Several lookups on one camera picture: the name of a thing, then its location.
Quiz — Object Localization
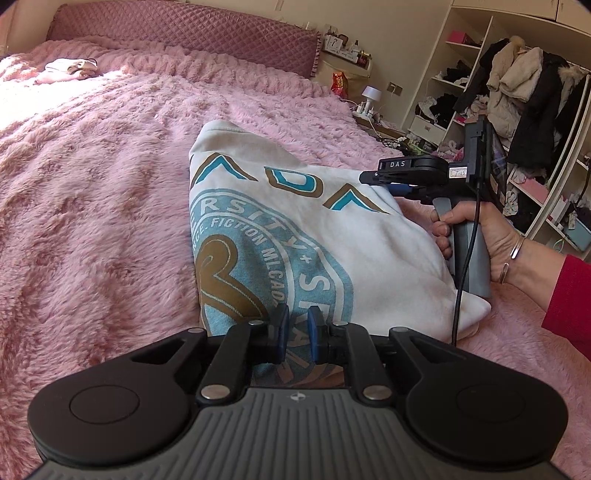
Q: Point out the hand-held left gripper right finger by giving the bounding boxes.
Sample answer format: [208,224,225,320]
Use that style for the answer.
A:
[305,307,460,403]

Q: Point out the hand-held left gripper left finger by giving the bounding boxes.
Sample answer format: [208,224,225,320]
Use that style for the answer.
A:
[131,305,291,403]

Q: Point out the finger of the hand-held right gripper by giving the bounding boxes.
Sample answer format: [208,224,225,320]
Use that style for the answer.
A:
[359,170,414,197]

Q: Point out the white printed sweatshirt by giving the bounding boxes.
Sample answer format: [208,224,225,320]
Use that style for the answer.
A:
[188,119,492,388]

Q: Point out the person's right forearm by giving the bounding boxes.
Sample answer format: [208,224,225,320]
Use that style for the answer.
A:
[501,234,591,361]

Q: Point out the black folded clothes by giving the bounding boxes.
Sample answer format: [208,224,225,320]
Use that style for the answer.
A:
[414,93,458,124]

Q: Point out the small folded white clothes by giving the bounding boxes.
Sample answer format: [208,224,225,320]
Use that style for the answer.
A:
[35,57,100,85]

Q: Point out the person's right hand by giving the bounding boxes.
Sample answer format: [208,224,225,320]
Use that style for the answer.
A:
[431,198,528,285]

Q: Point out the white power strip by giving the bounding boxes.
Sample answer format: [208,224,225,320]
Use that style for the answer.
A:
[352,104,385,124]

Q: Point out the white table lamp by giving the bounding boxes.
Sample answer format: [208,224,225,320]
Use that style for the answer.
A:
[361,86,381,117]

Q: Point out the black hanging coat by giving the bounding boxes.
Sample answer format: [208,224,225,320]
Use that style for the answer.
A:
[507,52,588,169]

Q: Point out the beige hanging coat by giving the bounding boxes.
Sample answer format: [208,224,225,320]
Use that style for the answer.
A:
[486,39,544,140]

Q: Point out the white open shelving unit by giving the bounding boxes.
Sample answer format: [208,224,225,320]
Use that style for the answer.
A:
[406,4,591,252]

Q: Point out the bedside shelf with trinkets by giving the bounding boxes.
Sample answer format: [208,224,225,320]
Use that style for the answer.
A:
[321,30,374,70]

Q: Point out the pink fluffy blanket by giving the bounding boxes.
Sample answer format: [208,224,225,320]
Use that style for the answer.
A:
[0,39,591,480]

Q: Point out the pink quilted headboard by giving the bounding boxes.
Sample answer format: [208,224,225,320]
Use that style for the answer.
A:
[46,4,323,78]

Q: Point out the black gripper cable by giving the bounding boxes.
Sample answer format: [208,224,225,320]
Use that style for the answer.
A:
[451,182,485,344]

